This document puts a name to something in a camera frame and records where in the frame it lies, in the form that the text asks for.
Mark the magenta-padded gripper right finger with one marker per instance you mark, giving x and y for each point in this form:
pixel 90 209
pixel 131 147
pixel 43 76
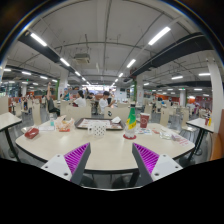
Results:
pixel 146 159

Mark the green drink bottle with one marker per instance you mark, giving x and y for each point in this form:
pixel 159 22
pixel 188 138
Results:
pixel 131 122

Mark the white crumpled napkin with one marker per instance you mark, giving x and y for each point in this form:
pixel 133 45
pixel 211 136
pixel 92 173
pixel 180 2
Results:
pixel 116 120

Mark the white polka dot mug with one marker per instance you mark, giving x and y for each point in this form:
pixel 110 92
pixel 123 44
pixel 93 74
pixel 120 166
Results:
pixel 97 129

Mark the ceiling air conditioner unit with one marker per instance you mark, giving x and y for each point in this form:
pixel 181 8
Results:
pixel 82 58

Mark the group of ceiling lights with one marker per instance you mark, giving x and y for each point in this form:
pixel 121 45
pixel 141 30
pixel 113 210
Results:
pixel 159 35

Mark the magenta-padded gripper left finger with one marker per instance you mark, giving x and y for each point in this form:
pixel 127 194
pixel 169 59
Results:
pixel 77 159

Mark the dark food tray, paper liner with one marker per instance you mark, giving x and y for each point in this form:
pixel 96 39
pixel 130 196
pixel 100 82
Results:
pixel 96 123

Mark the person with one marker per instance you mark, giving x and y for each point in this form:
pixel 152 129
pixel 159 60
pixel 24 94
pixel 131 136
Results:
pixel 80 100
pixel 104 103
pixel 50 102

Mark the red paper cup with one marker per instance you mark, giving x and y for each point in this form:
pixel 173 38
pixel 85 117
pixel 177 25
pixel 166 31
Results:
pixel 144 120

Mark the flat round red coaster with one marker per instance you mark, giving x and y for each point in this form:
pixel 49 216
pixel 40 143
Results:
pixel 129 137

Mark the red food box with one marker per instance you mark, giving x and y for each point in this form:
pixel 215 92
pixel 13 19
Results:
pixel 31 133

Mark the beige side table, black leg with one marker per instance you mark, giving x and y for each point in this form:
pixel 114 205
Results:
pixel 8 121
pixel 200 124

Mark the crumpled orange food wrapper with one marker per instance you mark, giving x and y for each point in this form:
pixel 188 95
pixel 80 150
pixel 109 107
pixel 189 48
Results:
pixel 64 124

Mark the red and white sachet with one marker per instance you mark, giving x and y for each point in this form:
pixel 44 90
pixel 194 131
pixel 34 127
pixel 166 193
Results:
pixel 180 140

